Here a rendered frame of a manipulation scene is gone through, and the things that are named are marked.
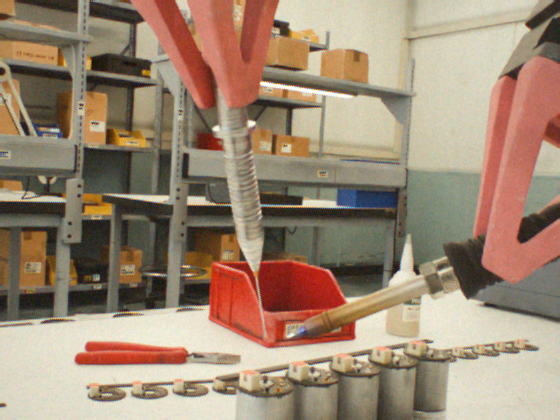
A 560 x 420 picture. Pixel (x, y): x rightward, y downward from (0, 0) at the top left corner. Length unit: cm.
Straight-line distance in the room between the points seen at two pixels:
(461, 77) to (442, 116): 38
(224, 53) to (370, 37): 623
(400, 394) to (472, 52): 599
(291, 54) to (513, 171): 294
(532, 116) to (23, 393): 36
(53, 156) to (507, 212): 238
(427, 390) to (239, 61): 21
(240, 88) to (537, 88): 10
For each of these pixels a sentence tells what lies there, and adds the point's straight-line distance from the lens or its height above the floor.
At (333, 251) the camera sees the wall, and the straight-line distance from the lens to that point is 617.
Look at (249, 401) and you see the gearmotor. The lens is 30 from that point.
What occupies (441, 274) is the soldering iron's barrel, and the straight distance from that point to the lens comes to 28.
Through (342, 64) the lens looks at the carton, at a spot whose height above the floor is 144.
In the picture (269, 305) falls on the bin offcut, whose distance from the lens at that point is 74.
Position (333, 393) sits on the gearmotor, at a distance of 32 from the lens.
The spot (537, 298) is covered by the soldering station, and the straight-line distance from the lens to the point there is 87.
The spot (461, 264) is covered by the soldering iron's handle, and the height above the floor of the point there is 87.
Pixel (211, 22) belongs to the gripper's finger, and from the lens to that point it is 23.
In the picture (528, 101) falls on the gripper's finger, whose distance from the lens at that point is 26.
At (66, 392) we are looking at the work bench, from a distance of 49.
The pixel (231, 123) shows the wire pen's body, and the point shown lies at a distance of 25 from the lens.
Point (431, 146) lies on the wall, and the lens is 645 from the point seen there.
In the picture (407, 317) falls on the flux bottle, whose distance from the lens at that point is 69.
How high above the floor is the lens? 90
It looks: 3 degrees down
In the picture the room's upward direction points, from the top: 3 degrees clockwise
